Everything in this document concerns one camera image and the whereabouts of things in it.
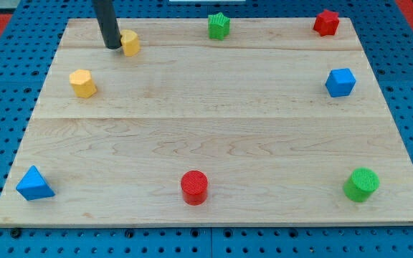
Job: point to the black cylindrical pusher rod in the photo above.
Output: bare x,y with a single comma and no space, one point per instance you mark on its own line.
105,15

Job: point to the yellow hexagon block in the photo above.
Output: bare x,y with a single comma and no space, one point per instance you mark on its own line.
82,83

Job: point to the yellow half-round block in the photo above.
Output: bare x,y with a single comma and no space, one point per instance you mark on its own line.
130,42

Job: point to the green star block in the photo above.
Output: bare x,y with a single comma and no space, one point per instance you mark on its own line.
218,26

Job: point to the blue triangle block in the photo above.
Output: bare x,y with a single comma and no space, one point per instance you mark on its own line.
33,186

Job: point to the red cylinder block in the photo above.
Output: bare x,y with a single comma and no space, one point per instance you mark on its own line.
194,187

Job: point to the light wooden board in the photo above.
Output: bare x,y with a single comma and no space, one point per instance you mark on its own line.
251,112

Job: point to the red star block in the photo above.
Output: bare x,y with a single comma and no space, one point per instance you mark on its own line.
326,23

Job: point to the blue cube block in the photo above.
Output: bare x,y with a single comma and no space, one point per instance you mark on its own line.
340,82

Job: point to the green cylinder block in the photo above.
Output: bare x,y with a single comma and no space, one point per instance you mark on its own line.
361,184

